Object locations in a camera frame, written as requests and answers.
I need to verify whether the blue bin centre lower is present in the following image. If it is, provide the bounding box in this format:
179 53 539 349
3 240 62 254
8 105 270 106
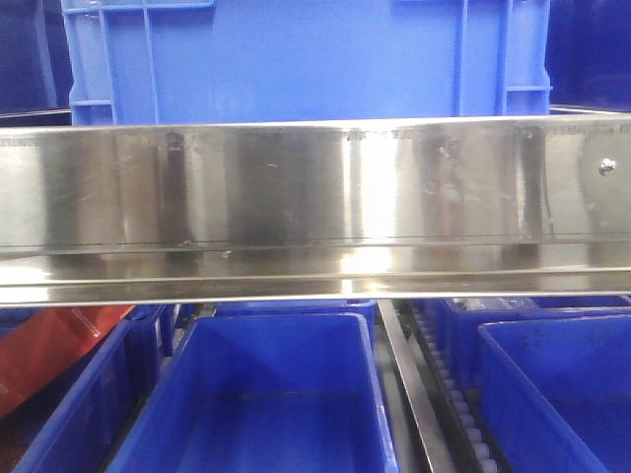
108 313 398 472

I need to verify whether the blue bin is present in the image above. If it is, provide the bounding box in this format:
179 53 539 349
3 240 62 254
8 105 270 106
1 304 171 472
108 313 398 472
479 315 630 472
428 296 630 389

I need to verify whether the blue bin behind right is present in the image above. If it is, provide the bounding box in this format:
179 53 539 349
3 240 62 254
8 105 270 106
428 296 630 389

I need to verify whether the large blue crate upper shelf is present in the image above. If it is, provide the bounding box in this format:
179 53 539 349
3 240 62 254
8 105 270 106
61 1 551 125

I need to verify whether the blue bin lower right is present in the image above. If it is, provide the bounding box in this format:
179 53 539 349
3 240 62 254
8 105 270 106
479 315 630 472

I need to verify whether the blue bin lower left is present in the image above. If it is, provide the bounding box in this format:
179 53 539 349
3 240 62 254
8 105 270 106
1 304 171 472

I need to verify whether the red bag in bin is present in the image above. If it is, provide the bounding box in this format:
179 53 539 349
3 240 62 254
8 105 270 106
1 304 135 417

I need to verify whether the white roller track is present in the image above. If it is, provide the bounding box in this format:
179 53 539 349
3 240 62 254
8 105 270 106
410 300 502 472

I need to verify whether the dark blue crate upper left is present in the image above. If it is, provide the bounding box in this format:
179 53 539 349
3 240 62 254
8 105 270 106
1 1 73 114

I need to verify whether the dark blue crate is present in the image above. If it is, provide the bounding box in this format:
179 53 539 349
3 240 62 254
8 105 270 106
546 1 630 112
1 1 73 114

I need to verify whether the dark blue crate upper right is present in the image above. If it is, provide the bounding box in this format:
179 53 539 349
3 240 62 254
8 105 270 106
546 1 630 112

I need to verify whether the stainless steel shelf rail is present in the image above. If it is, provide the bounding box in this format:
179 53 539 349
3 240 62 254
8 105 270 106
1 113 630 306

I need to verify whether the steel divider rail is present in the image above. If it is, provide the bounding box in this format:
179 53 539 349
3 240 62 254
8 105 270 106
379 300 456 472

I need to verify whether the bolt on shelf rail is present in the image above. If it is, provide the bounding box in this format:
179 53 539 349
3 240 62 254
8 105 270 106
598 158 617 176

